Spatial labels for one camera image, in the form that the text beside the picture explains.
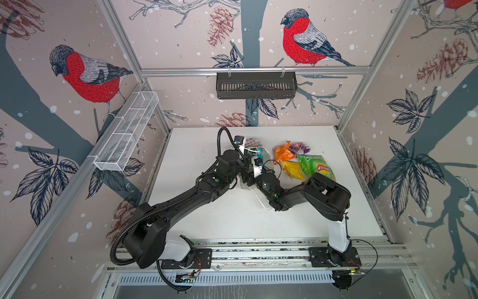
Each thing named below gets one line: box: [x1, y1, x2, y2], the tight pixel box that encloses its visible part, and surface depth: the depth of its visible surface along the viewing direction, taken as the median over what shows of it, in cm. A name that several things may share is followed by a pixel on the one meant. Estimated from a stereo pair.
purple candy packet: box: [290, 142, 311, 156], surface depth 104 cm
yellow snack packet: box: [280, 160, 306, 182], surface depth 99 cm
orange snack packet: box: [271, 140, 296, 166], surface depth 102 cm
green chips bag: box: [296, 154, 337, 182], surface depth 97 cm
